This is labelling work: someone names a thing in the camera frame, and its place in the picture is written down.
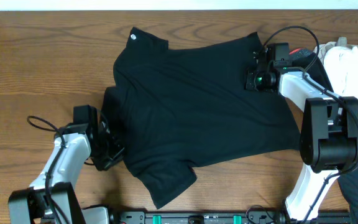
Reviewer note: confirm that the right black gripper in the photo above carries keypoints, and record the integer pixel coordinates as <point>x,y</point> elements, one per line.
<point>248,84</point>

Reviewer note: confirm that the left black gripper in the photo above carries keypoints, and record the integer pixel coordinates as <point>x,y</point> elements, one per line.
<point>119,151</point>

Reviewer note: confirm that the black t-shirt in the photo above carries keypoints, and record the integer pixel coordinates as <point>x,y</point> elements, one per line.
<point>179,109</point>

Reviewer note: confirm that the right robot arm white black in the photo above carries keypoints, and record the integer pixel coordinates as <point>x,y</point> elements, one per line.
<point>328,139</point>

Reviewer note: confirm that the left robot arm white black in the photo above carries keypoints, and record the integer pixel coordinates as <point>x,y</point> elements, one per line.
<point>51,197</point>

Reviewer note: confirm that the dark garment with red trim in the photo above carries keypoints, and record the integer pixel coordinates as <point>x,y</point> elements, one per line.
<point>348,183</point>

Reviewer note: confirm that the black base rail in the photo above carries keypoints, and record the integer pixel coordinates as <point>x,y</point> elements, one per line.
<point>252,215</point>

